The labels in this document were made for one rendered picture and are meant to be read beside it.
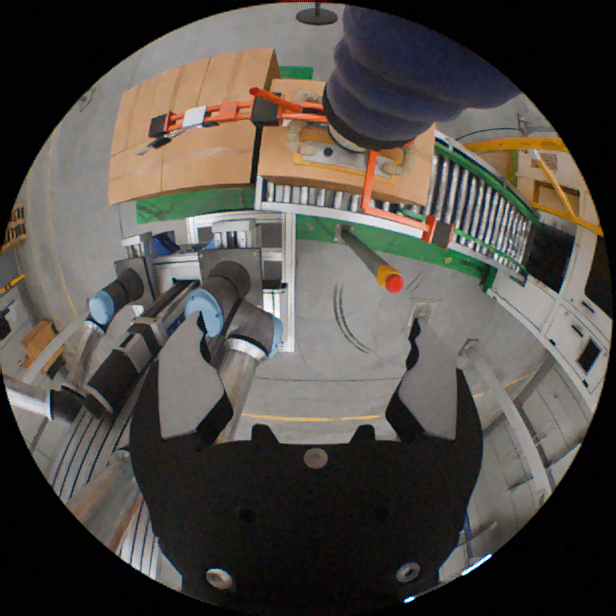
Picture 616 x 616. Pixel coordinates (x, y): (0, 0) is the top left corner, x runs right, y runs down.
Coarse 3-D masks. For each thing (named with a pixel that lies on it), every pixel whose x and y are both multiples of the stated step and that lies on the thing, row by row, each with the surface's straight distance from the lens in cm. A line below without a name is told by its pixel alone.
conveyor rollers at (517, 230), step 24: (432, 168) 134; (456, 168) 146; (288, 192) 108; (336, 192) 109; (432, 192) 131; (480, 192) 162; (408, 216) 125; (456, 216) 146; (504, 216) 188; (504, 240) 193; (504, 264) 200
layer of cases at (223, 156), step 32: (192, 64) 172; (224, 64) 156; (256, 64) 147; (128, 96) 205; (160, 96) 171; (192, 96) 150; (224, 96) 138; (256, 96) 130; (128, 128) 182; (224, 128) 126; (256, 128) 120; (128, 160) 170; (160, 160) 146; (192, 160) 130; (224, 160) 120; (256, 160) 123; (128, 192) 165; (160, 192) 147
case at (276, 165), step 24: (288, 96) 79; (288, 120) 74; (264, 144) 72; (432, 144) 87; (264, 168) 70; (288, 168) 69; (312, 168) 69; (360, 192) 91; (384, 192) 73; (408, 192) 77
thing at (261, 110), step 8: (280, 96) 62; (256, 104) 62; (264, 104) 61; (272, 104) 61; (256, 112) 61; (264, 112) 60; (272, 112) 60; (280, 112) 58; (256, 120) 59; (264, 120) 58; (272, 120) 58; (280, 120) 59
